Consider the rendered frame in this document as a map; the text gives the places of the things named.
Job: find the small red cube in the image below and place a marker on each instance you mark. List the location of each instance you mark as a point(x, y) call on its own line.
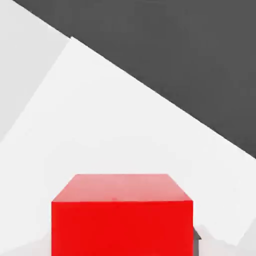
point(122, 228)

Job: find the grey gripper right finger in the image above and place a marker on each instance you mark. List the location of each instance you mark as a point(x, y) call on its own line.
point(197, 243)

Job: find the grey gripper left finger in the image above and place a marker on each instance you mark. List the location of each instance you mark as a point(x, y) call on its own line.
point(41, 249)

